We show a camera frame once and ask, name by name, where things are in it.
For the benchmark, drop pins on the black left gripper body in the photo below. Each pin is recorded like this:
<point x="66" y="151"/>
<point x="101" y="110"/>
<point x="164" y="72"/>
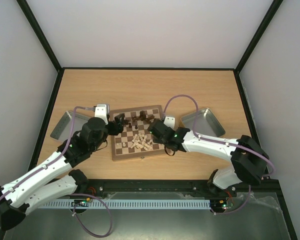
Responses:
<point x="116" y="129"/>

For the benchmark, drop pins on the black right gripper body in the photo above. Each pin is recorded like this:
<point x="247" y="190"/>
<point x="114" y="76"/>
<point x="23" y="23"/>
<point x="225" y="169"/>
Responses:
<point x="156" y="128"/>

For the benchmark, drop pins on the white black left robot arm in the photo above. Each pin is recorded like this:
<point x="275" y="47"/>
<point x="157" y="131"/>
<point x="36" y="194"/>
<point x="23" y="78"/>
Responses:
<point x="56" y="176"/>

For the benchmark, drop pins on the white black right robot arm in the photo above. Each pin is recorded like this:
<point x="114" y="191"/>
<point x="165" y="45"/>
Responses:
<point x="248" y="161"/>

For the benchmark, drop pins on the pile of dark chess pieces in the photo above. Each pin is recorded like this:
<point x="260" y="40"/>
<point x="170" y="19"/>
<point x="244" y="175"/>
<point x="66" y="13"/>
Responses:
<point x="135" y="121"/>

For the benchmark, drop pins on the wooden folding chess board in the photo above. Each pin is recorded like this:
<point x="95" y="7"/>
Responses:
<point x="118" y="152"/>

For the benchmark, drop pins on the pile of white chess pieces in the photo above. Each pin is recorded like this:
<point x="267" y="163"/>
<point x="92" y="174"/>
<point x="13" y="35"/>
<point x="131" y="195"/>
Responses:
<point x="141" y="143"/>

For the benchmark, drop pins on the right metal tray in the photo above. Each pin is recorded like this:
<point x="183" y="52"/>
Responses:
<point x="205" y="123"/>

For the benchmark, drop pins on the metal tray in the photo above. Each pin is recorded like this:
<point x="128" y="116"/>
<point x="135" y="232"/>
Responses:
<point x="205" y="123"/>
<point x="62" y="129"/>

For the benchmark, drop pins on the left metal tray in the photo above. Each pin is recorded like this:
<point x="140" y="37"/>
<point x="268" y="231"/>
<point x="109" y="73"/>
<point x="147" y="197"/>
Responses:
<point x="62" y="129"/>

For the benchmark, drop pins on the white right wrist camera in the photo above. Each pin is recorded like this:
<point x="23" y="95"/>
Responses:
<point x="169" y="121"/>

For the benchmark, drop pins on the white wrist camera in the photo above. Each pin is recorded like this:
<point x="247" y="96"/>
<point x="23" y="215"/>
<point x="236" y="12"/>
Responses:
<point x="102" y="111"/>
<point x="169" y="121"/>

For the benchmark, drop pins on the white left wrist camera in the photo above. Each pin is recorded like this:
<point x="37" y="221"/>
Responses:
<point x="102" y="111"/>

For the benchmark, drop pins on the light blue slotted cable duct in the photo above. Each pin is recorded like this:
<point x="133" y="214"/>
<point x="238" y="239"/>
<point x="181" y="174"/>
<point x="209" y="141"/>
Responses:
<point x="131" y="204"/>

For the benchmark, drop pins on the black cage frame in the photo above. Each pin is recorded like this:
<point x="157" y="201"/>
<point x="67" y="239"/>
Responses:
<point x="270" y="185"/>

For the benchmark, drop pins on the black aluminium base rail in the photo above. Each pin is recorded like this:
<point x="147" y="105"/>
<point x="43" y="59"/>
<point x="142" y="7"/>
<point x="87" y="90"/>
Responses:
<point x="195" y="188"/>

